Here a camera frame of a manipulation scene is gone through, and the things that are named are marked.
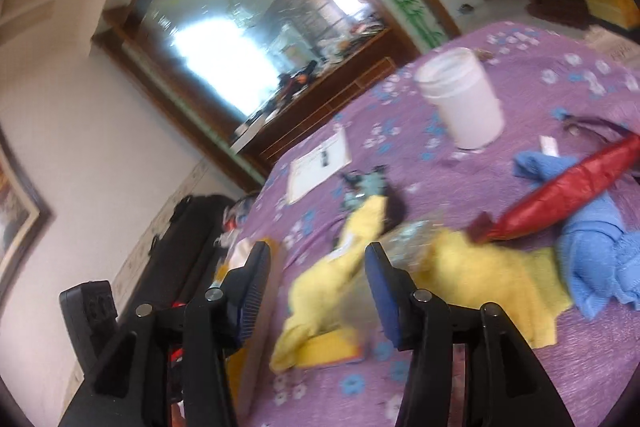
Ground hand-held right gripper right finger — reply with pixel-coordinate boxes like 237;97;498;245
364;242;576;427

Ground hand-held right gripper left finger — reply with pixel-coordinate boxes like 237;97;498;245
57;241;273;427

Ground yellow snack packet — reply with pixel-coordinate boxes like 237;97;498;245
295;327;366;365

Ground yellow towel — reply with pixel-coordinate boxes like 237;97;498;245
270;194;573;373

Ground large red snack packet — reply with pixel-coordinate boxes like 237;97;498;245
467;134;640;243

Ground blue towel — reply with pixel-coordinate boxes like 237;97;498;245
512;149;640;320

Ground clear printed plastic packet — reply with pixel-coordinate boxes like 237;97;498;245
345;219;451;323

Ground black bag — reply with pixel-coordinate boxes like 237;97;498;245
112;194;241;323

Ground small black motor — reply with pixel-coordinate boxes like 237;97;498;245
340;164;396;212

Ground white notebook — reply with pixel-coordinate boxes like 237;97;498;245
286;127;352;205

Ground wooden cabinet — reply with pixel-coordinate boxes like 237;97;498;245
230;27;401;188

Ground white plastic jar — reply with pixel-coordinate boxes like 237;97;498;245
412;47;505;151

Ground pile of cabinet clutter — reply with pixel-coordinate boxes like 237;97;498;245
270;19;391;108

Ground wooden framed glass partition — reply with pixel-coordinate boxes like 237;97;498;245
92;0;461;192

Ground purple framed glasses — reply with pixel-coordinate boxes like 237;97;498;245
562;114;640;145

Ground striped cloth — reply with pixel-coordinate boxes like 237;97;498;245
582;26;640;70

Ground dark framed wall picture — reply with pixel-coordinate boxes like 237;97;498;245
0;127;53;303

